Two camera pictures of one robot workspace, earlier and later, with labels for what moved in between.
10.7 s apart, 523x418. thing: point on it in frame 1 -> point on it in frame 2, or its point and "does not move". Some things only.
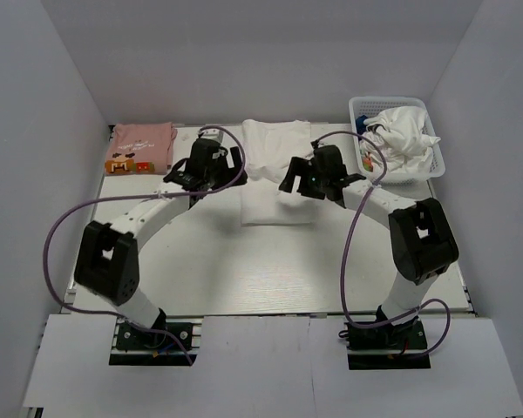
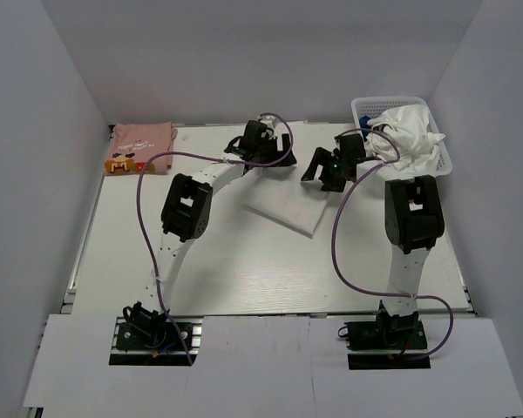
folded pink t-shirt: [140, 149] does not move
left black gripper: [229, 172] -> [272, 141]
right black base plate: [389, 346] does not move
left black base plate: [139, 346] does not move
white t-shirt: [399, 131] does not move
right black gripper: [297, 168] -> [322, 157]
